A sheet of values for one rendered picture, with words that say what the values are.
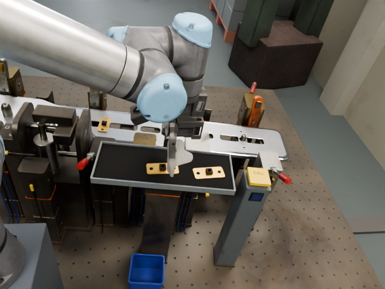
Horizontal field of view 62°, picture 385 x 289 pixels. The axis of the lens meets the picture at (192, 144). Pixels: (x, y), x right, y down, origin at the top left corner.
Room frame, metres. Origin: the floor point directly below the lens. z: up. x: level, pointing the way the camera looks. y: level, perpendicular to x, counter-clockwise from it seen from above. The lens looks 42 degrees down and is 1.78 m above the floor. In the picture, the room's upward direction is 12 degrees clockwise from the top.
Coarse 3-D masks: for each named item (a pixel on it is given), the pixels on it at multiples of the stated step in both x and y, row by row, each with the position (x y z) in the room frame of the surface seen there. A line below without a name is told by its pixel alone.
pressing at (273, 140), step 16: (0, 96) 0.92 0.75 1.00; (16, 96) 0.95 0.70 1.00; (0, 112) 0.84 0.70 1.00; (16, 112) 0.85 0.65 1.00; (80, 112) 0.93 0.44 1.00; (96, 112) 0.94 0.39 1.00; (112, 112) 0.96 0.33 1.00; (96, 128) 0.86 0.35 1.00; (112, 128) 0.87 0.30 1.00; (160, 128) 0.93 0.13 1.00; (208, 128) 0.99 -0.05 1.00; (224, 128) 1.01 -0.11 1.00; (240, 128) 1.03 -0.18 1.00; (256, 128) 1.05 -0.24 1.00; (160, 144) 0.84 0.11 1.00; (224, 144) 0.91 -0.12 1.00; (240, 144) 0.93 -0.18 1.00; (256, 144) 0.95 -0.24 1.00; (272, 144) 0.97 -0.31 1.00
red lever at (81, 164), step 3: (90, 153) 0.64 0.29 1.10; (93, 153) 0.65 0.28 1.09; (87, 156) 0.63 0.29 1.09; (90, 156) 0.63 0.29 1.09; (93, 156) 0.64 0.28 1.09; (84, 159) 0.57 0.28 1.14; (87, 159) 0.58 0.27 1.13; (90, 159) 0.61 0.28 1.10; (93, 159) 0.64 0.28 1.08; (78, 162) 0.54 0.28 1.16; (81, 162) 0.54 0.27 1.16; (84, 162) 0.55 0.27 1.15; (87, 162) 0.57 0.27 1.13; (78, 165) 0.54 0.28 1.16; (81, 165) 0.54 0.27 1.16; (84, 165) 0.54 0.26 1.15; (78, 168) 0.53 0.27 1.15; (81, 168) 0.54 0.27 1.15
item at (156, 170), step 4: (148, 164) 0.58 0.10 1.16; (152, 164) 0.59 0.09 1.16; (156, 164) 0.59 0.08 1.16; (160, 164) 0.58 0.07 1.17; (164, 164) 0.59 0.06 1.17; (148, 168) 0.57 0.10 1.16; (152, 168) 0.57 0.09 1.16; (156, 168) 0.57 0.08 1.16; (160, 168) 0.57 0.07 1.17; (164, 168) 0.57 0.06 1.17; (176, 168) 0.59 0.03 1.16; (148, 172) 0.55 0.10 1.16; (152, 172) 0.56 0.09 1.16; (156, 172) 0.56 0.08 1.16; (160, 172) 0.56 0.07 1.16; (164, 172) 0.57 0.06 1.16; (176, 172) 0.57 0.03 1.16
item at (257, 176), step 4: (248, 168) 0.65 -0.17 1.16; (252, 168) 0.65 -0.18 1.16; (256, 168) 0.65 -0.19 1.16; (260, 168) 0.66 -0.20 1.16; (248, 172) 0.63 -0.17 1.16; (252, 172) 0.63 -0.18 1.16; (256, 172) 0.64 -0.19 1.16; (260, 172) 0.64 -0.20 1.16; (264, 172) 0.64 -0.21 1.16; (248, 176) 0.62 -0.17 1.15; (252, 176) 0.62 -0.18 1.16; (256, 176) 0.62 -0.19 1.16; (260, 176) 0.63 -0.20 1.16; (264, 176) 0.63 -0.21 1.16; (268, 176) 0.63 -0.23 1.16; (252, 180) 0.60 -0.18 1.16; (256, 180) 0.61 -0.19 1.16; (260, 180) 0.61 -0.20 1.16; (264, 180) 0.61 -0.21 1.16; (268, 180) 0.62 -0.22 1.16; (252, 184) 0.60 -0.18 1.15; (256, 184) 0.60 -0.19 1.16; (260, 184) 0.60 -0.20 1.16; (264, 184) 0.60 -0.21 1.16; (268, 184) 0.60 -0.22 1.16
